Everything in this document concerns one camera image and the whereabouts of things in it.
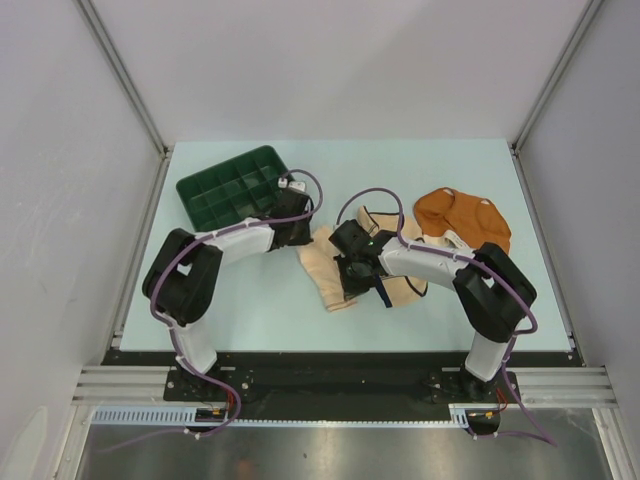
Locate peach boxer underwear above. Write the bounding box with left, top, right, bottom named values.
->
left=297, top=225, right=356, bottom=313

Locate beige navy-trimmed underwear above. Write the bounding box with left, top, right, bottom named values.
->
left=356, top=206, right=428, bottom=308

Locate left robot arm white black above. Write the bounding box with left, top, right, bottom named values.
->
left=142, top=188, right=322, bottom=400

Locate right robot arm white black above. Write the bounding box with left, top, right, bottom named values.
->
left=329, top=220, right=537, bottom=401

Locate orange brown underwear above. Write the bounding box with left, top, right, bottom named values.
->
left=413, top=187, right=512, bottom=253

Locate green compartment tray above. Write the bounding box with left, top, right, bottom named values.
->
left=176, top=145, right=293, bottom=232

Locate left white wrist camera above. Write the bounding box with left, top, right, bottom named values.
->
left=277, top=177, right=307, bottom=194

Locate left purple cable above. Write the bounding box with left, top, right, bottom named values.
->
left=149, top=167, right=326, bottom=416

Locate purple cable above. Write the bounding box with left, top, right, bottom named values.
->
left=334, top=186, right=559, bottom=446
left=149, top=167, right=326, bottom=416

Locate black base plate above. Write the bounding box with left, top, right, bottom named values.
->
left=164, top=349, right=521, bottom=424

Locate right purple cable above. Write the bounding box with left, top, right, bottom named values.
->
left=334, top=186, right=559, bottom=446

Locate white slotted cable duct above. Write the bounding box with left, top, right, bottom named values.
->
left=94, top=403, right=496, bottom=430

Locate left aluminium frame post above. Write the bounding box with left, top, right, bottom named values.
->
left=73, top=0, right=169, bottom=159

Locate aluminium frame post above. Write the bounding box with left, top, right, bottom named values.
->
left=73, top=0, right=169, bottom=159
left=510, top=0, right=606, bottom=155

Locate right aluminium frame post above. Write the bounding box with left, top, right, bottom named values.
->
left=510, top=0, right=606, bottom=155

